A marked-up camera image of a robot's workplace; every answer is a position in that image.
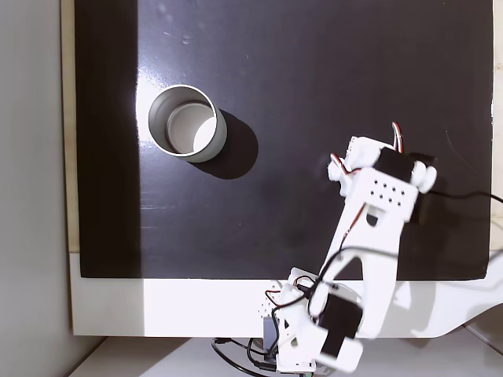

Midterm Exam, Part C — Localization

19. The grey cylindrical cup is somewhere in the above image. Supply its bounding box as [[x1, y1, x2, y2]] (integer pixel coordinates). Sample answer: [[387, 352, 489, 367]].
[[147, 84, 229, 164]]

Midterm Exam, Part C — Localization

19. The black table mat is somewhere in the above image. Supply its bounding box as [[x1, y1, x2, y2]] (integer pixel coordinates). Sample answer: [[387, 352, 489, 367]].
[[73, 0, 495, 282]]

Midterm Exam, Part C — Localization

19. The grey base clamp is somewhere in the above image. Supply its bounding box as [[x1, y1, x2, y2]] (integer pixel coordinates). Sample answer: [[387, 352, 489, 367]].
[[262, 316, 279, 353]]

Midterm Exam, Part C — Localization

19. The black cable bundle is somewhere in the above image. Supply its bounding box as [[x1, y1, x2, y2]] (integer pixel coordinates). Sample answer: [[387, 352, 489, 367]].
[[211, 336, 278, 373]]

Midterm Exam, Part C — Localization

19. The black camera cable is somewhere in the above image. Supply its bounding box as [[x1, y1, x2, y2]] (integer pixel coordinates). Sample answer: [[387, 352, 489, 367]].
[[428, 189, 503, 205]]

